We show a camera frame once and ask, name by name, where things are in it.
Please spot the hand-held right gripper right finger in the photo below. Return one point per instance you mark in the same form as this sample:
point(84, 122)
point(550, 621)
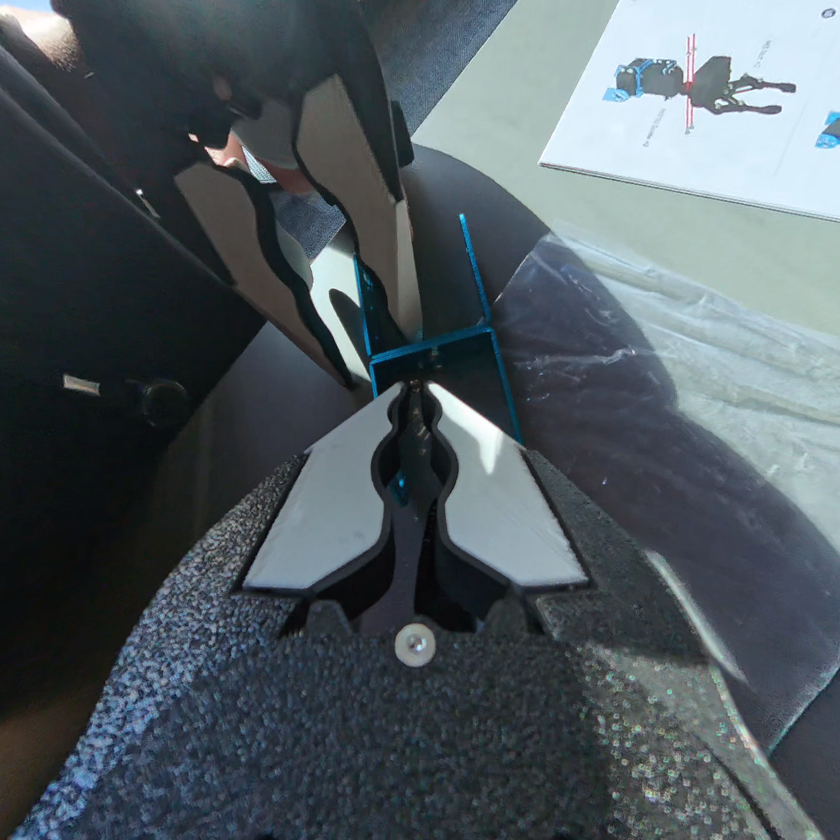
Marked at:
point(505, 518)

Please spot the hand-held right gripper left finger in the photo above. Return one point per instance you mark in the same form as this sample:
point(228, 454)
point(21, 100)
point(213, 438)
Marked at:
point(328, 518)

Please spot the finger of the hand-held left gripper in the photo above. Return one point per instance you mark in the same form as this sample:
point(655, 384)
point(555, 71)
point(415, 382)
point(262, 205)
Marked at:
point(243, 243)
point(354, 164)

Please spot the blue metal bracket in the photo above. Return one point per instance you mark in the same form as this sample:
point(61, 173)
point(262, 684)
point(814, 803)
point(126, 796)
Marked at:
point(459, 348)

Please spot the grey desk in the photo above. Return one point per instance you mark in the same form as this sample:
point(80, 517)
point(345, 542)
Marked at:
point(623, 216)

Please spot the person's left hand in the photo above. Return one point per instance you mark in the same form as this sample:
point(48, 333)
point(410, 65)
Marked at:
point(226, 157)

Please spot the large clear plastic bag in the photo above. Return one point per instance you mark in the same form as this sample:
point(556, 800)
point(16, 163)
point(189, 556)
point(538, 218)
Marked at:
point(722, 328)

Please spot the white instruction sheet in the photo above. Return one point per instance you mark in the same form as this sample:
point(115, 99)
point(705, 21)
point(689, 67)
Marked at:
point(722, 151)

